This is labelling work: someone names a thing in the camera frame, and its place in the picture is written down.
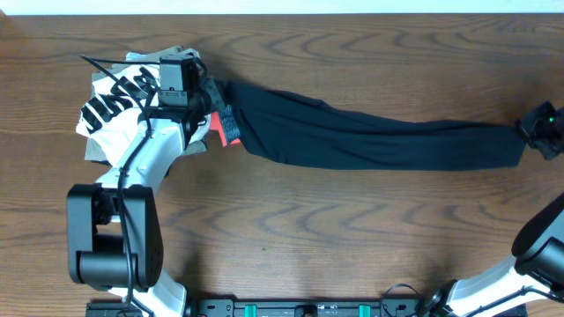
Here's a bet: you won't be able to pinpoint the grey-beige folded garment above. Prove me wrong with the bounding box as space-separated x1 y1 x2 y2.
76 45 212 165

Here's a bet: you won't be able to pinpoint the white shirt with black print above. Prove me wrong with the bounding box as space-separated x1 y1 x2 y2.
76 65 160 166

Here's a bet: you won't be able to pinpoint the light blue folded garment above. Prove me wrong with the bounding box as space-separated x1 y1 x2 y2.
125 52 145 61

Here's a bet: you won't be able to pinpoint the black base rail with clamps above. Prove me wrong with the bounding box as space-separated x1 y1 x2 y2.
85 297 424 317

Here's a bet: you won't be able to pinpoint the black shorts with grey waistband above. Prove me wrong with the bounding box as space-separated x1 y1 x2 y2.
222 81 525 171

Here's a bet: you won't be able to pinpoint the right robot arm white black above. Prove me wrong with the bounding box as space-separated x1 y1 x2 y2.
417 195 563 316

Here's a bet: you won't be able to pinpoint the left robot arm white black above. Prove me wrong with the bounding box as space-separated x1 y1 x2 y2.
66 78 226 316

